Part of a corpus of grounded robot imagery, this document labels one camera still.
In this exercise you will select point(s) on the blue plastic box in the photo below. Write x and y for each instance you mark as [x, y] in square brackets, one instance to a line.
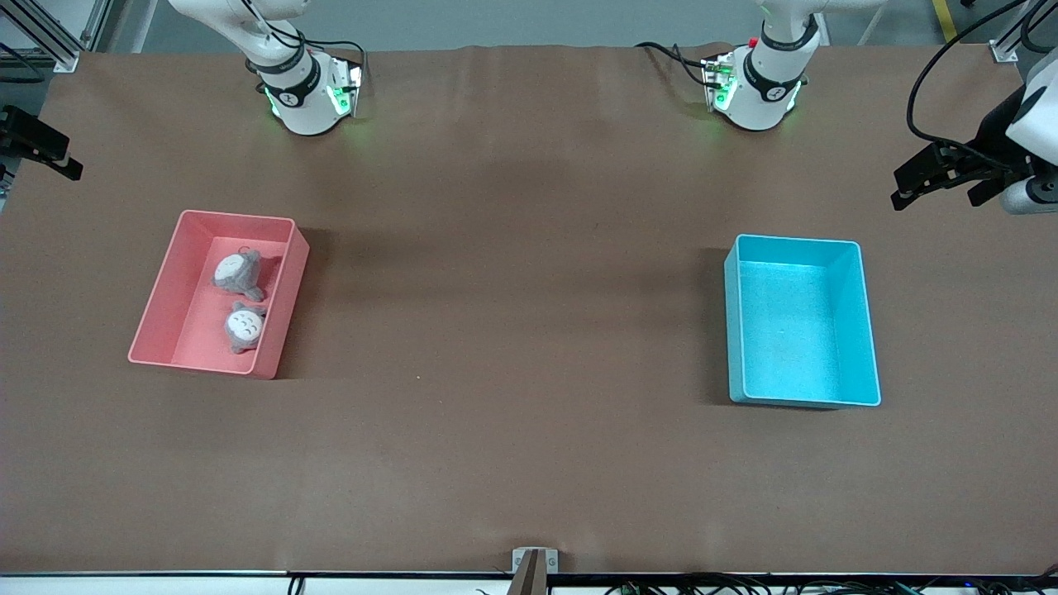
[785, 330]

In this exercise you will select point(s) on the grey metal bracket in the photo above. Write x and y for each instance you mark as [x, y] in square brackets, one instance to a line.
[519, 560]

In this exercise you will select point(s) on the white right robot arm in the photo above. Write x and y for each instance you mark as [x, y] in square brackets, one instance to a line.
[302, 91]

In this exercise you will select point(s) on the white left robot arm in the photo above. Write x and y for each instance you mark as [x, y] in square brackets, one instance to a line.
[764, 78]

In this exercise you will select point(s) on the grey white plush toy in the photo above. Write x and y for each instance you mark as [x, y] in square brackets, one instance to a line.
[245, 328]
[231, 271]

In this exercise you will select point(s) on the aluminium frame profile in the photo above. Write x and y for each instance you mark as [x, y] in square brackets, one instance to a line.
[1004, 51]
[58, 54]

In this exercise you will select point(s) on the pink plastic box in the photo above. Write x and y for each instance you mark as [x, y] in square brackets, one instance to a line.
[157, 314]

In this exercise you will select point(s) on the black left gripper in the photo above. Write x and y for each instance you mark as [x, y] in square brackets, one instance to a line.
[994, 135]

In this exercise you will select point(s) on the brown post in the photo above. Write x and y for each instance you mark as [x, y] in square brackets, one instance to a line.
[529, 578]

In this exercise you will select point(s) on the white table edge rail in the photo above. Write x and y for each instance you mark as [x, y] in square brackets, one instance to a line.
[165, 587]

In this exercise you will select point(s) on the brown table cover mat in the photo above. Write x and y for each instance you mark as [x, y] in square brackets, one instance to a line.
[529, 207]

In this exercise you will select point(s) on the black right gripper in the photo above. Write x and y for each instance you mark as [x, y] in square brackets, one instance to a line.
[23, 135]

